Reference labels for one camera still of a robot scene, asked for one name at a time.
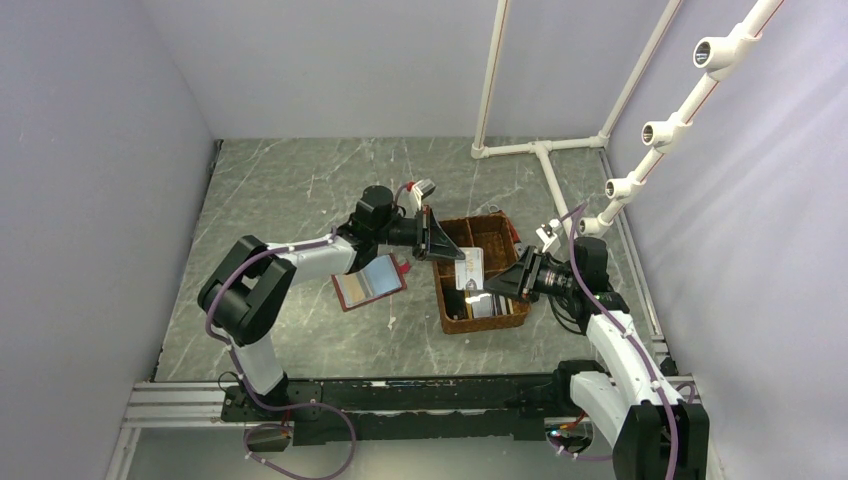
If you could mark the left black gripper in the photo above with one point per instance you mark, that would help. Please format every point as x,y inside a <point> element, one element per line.
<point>431,241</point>

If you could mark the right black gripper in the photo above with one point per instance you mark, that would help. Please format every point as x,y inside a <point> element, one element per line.
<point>519,279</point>

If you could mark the white card stack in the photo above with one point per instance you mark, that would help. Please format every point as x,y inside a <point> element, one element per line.
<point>480,304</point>

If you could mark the red leather card holder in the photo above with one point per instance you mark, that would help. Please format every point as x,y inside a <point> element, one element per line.
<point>382,277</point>

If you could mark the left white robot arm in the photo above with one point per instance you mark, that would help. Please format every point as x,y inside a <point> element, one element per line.
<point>244,295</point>

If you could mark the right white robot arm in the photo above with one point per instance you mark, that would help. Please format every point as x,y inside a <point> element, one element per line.
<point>654,432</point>

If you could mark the brown woven basket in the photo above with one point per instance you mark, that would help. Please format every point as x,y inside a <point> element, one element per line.
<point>489,243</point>

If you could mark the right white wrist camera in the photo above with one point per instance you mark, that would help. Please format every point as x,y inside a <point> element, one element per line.
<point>548,235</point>

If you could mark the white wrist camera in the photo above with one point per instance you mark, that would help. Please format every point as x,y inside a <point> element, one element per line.
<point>418,191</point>
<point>548,235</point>

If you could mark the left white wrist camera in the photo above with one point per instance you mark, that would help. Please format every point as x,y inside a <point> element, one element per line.
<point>418,191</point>

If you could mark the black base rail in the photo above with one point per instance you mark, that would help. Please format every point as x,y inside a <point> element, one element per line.
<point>522,407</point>

